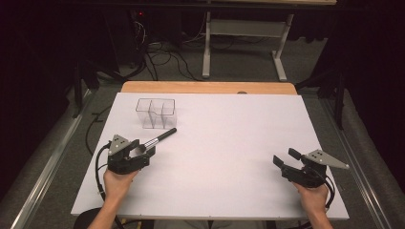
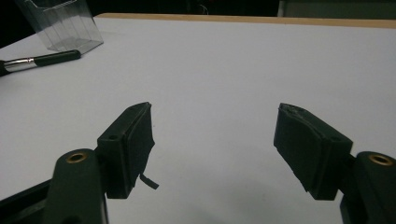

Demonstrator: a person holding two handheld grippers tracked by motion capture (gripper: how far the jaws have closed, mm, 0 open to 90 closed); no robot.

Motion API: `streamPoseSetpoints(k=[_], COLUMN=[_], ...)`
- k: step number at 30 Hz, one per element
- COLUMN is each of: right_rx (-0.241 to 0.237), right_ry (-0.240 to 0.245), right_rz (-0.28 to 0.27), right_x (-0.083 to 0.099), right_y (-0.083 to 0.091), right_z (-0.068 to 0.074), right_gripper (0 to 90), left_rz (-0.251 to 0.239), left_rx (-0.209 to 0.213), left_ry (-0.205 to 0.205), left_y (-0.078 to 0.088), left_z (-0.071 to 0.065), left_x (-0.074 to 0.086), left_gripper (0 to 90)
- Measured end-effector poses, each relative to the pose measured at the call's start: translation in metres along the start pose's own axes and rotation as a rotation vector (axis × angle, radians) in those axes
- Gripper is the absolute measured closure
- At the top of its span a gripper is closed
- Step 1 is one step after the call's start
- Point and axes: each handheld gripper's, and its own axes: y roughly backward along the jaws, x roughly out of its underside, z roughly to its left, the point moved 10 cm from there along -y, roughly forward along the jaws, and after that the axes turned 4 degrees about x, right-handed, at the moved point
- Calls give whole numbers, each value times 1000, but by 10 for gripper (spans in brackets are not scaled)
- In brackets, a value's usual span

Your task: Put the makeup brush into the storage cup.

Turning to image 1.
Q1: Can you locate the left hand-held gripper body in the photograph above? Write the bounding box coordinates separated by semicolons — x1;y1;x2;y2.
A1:
107;134;151;176

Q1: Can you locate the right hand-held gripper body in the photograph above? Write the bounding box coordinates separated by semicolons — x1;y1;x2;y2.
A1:
281;149;351;189

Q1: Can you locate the clear plastic organizer box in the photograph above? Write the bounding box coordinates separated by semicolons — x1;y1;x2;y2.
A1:
135;97;178;130

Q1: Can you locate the person's right hand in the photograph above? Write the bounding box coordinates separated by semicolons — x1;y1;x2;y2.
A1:
292;182;330;214

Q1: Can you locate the person's left hand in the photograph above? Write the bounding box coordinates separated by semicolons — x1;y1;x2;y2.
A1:
103;169;139;204

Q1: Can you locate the white table sheet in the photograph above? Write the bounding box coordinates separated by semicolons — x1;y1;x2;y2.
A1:
70;92;351;221

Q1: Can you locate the black stool seat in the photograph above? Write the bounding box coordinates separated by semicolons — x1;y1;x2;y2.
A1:
74;207;103;229

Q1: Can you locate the black stand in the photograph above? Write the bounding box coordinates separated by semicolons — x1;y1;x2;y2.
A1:
71;60;100;119
294;70;347;131

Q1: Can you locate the left hand-held gripper black cable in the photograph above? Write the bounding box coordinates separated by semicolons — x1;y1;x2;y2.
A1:
95;142;126;229

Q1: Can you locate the hand-held gripper black cable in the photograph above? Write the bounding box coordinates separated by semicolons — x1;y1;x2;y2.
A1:
95;142;126;229
318;168;336;211

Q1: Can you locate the right hand-held gripper black cable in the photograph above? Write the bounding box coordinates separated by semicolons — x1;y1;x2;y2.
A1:
318;168;336;211

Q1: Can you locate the thin black floor cable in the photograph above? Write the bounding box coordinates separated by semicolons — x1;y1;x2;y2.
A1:
84;104;113;156

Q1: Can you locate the metal floor rail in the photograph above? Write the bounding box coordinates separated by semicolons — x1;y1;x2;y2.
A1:
318;94;394;229
11;89;96;229

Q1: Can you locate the tangle of black floor cables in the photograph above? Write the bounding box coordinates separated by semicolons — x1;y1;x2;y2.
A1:
127;18;204;82

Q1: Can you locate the white metal desk frame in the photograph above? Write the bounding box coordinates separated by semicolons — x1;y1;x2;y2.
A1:
202;11;295;82

